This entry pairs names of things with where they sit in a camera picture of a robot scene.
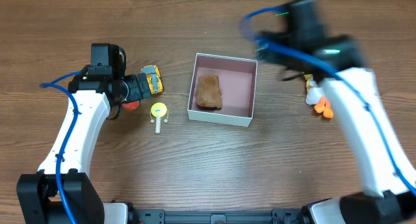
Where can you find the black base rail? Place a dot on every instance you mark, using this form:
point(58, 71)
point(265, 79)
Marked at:
point(275, 216)

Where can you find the white plush duck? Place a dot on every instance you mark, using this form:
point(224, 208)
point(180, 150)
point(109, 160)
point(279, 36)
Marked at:
point(315, 97)

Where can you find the white box pink interior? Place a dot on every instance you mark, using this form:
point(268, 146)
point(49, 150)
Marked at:
point(237, 80)

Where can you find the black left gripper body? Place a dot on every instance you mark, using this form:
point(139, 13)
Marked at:
point(143, 86)

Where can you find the brown plush bear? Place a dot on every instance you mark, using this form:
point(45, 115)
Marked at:
point(209, 93)

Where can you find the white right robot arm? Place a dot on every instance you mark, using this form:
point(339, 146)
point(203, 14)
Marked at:
point(387, 177)

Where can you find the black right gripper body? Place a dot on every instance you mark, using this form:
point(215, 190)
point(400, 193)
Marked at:
point(271, 55)

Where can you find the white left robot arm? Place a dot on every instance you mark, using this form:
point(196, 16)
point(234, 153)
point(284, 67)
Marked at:
point(61, 190)

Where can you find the yellow wooden rattle drum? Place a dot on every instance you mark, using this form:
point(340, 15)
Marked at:
point(159, 114)

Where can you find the red toy ball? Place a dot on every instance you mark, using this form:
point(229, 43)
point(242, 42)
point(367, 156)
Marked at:
point(131, 106)

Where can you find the yellow toy bulldozer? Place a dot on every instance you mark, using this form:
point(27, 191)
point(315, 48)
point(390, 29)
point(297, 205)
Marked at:
point(154, 79)

